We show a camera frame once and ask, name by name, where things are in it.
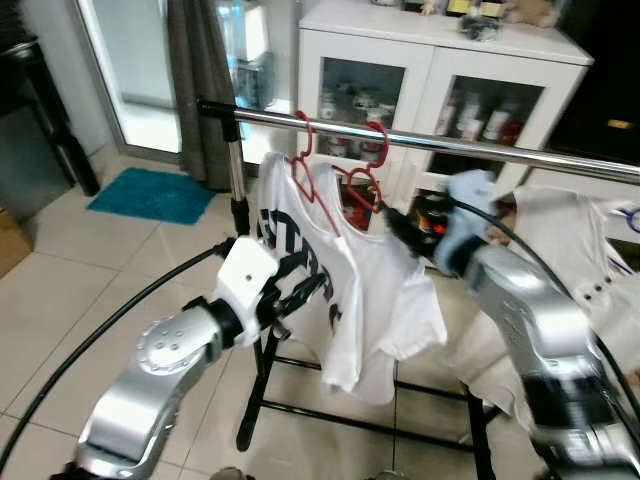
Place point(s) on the black round dish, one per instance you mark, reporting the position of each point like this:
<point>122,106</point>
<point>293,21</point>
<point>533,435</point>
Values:
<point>481,26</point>

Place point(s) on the red clothes hanger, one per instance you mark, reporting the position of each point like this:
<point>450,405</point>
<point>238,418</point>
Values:
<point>298,160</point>
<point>384,145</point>

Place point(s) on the brown plush toy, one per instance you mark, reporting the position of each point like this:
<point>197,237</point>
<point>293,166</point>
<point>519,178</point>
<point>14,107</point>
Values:
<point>532,12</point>

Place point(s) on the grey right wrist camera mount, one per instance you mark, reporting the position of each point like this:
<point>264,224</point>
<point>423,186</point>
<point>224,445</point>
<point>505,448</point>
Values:
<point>468,220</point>

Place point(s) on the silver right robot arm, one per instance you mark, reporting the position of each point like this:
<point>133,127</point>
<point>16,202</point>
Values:
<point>540,330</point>

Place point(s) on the white glass-door cabinet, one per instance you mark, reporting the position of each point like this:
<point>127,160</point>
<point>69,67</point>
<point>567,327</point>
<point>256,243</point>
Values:
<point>430,60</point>

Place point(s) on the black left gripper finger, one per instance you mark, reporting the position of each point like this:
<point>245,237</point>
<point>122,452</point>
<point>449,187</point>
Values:
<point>305,266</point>
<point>316,292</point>

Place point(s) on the small beige figurine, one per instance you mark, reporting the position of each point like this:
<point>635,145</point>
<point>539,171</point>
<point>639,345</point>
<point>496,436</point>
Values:
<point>430,6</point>

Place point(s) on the grey curtain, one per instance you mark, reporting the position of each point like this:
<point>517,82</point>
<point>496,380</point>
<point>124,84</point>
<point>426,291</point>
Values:
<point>200,80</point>

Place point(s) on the white framed glass door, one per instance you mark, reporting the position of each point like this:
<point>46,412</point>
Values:
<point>130,60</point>

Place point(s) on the white mug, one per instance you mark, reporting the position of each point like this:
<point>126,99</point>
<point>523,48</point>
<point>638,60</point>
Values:
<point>368,101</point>
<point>329,105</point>

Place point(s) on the teal floor mat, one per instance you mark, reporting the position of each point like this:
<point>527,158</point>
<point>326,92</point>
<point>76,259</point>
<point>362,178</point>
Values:
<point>150,195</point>

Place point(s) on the white red bottle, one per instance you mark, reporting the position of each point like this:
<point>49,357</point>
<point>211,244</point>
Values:
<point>470,118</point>
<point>447,115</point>
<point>497,122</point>

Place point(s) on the black desk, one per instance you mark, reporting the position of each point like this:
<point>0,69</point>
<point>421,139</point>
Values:
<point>25,70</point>

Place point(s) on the metal clothes rack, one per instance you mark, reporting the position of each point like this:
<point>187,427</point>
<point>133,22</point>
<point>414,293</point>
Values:
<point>450,143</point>

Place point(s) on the white and blue appliance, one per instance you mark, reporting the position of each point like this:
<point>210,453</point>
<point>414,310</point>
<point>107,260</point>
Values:
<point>245,40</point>

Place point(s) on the white T-shirt with black print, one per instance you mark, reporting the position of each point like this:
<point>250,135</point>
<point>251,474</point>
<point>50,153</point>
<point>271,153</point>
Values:
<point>380,290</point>

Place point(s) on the cream shirt with buttons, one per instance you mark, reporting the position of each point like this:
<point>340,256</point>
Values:
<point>570,230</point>

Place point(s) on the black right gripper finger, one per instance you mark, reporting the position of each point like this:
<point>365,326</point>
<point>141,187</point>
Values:
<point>396,218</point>
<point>404,240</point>

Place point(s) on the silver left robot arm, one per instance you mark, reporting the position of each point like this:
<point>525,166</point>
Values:
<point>150,380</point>

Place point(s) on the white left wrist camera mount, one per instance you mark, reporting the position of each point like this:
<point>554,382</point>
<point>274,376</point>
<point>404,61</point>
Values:
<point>245,280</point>

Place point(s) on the brown cardboard box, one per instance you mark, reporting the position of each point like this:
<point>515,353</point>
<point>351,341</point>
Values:
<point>10,245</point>

